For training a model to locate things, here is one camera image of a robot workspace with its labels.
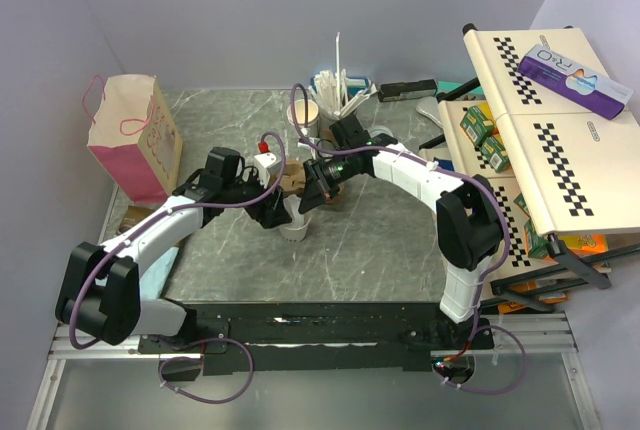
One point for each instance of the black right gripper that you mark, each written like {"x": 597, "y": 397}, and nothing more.
{"x": 318, "y": 188}

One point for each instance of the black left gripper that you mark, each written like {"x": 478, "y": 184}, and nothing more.
{"x": 270, "y": 211}

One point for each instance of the brown pulp cup carrier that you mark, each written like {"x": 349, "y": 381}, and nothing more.
{"x": 293, "y": 181}

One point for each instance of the white paper cup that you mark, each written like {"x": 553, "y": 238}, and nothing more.
{"x": 296, "y": 230}

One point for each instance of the grey straw holder cup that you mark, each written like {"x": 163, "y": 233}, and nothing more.
{"x": 326, "y": 119}

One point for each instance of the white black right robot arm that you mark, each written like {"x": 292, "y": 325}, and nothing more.
{"x": 469, "y": 224}

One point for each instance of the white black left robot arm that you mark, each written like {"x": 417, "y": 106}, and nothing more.
{"x": 100, "y": 294}

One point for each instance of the stack of white paper cups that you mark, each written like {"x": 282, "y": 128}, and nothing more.
{"x": 307, "y": 115}

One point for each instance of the tall wrapped straw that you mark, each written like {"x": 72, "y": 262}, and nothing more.
{"x": 338, "y": 71}

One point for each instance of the bundle of wrapped straws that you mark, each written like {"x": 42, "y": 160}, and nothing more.
{"x": 326, "y": 99}

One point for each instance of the blue white box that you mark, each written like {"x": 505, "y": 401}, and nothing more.
{"x": 350, "y": 86}

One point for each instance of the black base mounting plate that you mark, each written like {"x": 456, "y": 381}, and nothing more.
{"x": 289, "y": 336}

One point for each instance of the brown blue snack packet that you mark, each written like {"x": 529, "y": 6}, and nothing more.
{"x": 158, "y": 265}

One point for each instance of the black rectangular box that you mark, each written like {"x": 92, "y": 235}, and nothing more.
{"x": 400, "y": 91}

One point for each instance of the pink white paper bag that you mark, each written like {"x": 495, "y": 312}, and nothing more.
{"x": 135, "y": 138}

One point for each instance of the green box upper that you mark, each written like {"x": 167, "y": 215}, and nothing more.
{"x": 478, "y": 123}

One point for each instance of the green box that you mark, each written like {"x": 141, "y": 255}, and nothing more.
{"x": 495, "y": 153}
{"x": 478, "y": 123}

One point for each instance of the green box lower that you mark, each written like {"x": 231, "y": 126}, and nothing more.
{"x": 495, "y": 153}

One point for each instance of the green orange juice carton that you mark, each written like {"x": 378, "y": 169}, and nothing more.
{"x": 536, "y": 245}

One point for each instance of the cream checkered folding board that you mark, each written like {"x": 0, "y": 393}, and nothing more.
{"x": 577, "y": 171}

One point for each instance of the purple white R&O box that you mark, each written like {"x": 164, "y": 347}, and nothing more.
{"x": 575, "y": 82}

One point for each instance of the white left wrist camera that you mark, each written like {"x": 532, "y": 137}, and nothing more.
{"x": 267, "y": 163}

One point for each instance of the aluminium rail frame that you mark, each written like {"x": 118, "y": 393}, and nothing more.
{"x": 531, "y": 379}

